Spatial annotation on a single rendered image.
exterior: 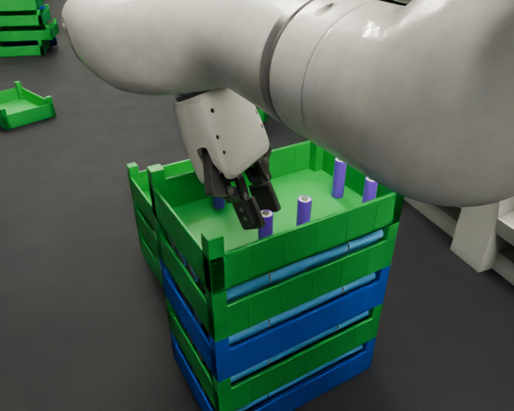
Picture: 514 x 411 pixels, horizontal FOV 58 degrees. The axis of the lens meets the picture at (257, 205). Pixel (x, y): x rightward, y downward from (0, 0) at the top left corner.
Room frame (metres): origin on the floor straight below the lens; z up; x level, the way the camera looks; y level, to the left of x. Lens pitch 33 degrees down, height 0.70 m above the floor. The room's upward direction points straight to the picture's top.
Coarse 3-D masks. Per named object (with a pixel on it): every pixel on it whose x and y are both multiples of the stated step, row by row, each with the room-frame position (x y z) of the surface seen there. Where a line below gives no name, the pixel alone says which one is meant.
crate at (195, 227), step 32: (288, 160) 0.69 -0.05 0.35; (320, 160) 0.70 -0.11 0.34; (160, 192) 0.56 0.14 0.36; (192, 192) 0.60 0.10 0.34; (288, 192) 0.63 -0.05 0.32; (320, 192) 0.63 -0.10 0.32; (352, 192) 0.63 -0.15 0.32; (384, 192) 0.58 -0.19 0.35; (192, 224) 0.54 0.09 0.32; (224, 224) 0.54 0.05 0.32; (288, 224) 0.54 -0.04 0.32; (320, 224) 0.48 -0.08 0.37; (352, 224) 0.50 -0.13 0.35; (384, 224) 0.53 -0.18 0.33; (192, 256) 0.44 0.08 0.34; (224, 256) 0.41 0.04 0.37; (256, 256) 0.43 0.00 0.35; (288, 256) 0.45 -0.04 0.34; (224, 288) 0.41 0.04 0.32
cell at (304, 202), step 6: (300, 198) 0.51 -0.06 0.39; (306, 198) 0.50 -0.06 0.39; (300, 204) 0.50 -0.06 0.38; (306, 204) 0.50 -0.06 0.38; (300, 210) 0.50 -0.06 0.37; (306, 210) 0.50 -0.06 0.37; (300, 216) 0.50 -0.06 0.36; (306, 216) 0.50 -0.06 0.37; (300, 222) 0.50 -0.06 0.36; (306, 222) 0.50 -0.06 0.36
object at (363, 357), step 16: (176, 352) 0.55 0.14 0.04; (368, 352) 0.54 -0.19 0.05; (336, 368) 0.51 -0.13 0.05; (352, 368) 0.53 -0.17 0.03; (368, 368) 0.55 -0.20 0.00; (192, 384) 0.49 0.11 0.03; (304, 384) 0.47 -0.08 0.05; (320, 384) 0.49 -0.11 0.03; (336, 384) 0.51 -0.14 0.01; (208, 400) 0.44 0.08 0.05; (272, 400) 0.44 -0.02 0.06; (288, 400) 0.46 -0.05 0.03; (304, 400) 0.48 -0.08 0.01
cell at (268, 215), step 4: (264, 212) 0.47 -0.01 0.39; (268, 212) 0.47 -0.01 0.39; (272, 212) 0.47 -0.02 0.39; (264, 216) 0.47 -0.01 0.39; (268, 216) 0.47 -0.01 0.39; (272, 216) 0.47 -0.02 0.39; (264, 220) 0.46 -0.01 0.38; (268, 220) 0.46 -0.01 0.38; (272, 220) 0.47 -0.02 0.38; (268, 224) 0.46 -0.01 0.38; (272, 224) 0.47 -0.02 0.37; (260, 228) 0.47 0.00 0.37; (264, 228) 0.46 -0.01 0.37; (268, 228) 0.46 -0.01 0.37; (272, 228) 0.47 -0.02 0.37; (260, 232) 0.47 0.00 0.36; (264, 232) 0.46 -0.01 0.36; (268, 232) 0.46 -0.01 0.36; (272, 232) 0.47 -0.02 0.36; (260, 236) 0.47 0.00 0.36; (264, 236) 0.46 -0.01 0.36
